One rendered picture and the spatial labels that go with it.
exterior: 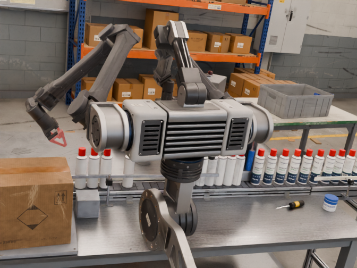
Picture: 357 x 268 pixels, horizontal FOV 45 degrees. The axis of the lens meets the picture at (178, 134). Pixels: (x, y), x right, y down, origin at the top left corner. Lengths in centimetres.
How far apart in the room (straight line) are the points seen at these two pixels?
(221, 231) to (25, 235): 85
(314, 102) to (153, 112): 311
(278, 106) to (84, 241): 261
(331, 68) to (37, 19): 545
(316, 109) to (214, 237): 252
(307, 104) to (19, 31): 387
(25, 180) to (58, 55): 476
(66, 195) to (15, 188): 18
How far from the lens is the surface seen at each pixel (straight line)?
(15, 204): 169
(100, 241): 186
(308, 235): 217
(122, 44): 156
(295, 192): 251
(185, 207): 141
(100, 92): 145
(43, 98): 179
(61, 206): 171
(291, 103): 400
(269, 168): 239
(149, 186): 220
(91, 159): 207
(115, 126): 120
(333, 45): 875
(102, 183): 212
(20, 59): 630
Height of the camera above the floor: 189
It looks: 20 degrees down
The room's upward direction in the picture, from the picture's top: 8 degrees clockwise
